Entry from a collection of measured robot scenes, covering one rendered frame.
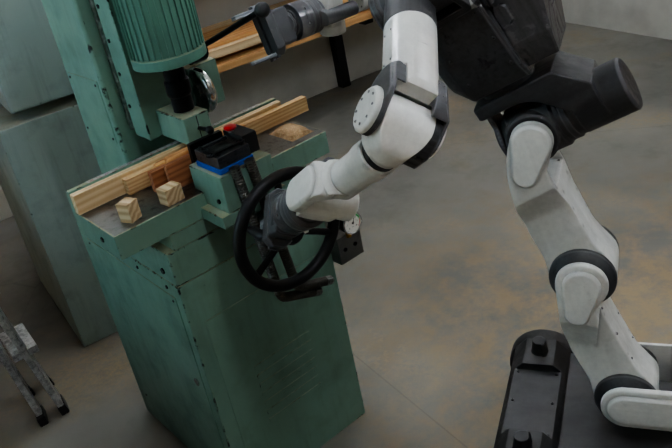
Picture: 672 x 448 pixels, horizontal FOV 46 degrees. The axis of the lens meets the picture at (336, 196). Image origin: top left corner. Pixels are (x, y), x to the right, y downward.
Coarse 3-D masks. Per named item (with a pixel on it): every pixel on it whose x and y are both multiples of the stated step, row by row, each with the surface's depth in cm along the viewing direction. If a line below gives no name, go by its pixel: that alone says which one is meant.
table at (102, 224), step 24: (288, 120) 211; (264, 144) 200; (288, 144) 197; (312, 144) 199; (144, 192) 187; (192, 192) 182; (96, 216) 180; (144, 216) 176; (168, 216) 177; (192, 216) 181; (216, 216) 177; (96, 240) 180; (120, 240) 171; (144, 240) 175
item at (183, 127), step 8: (160, 112) 195; (168, 112) 193; (184, 112) 191; (192, 112) 190; (200, 112) 189; (160, 120) 197; (168, 120) 193; (176, 120) 189; (184, 120) 187; (192, 120) 188; (200, 120) 190; (208, 120) 191; (168, 128) 195; (176, 128) 191; (184, 128) 188; (192, 128) 189; (168, 136) 197; (176, 136) 193; (184, 136) 190; (192, 136) 189; (200, 136) 191
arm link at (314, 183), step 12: (312, 168) 136; (324, 168) 135; (300, 180) 139; (312, 180) 135; (324, 180) 134; (288, 192) 143; (300, 192) 138; (312, 192) 135; (324, 192) 134; (336, 192) 134; (288, 204) 142; (300, 204) 138
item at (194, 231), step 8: (288, 184) 197; (192, 224) 182; (200, 224) 183; (208, 224) 184; (176, 232) 180; (184, 232) 181; (192, 232) 182; (200, 232) 184; (208, 232) 185; (160, 240) 184; (168, 240) 180; (176, 240) 180; (184, 240) 181; (192, 240) 183; (176, 248) 180
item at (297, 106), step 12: (300, 96) 214; (276, 108) 209; (288, 108) 211; (300, 108) 213; (252, 120) 205; (264, 120) 207; (276, 120) 209; (144, 168) 189; (132, 180) 186; (144, 180) 188; (132, 192) 187
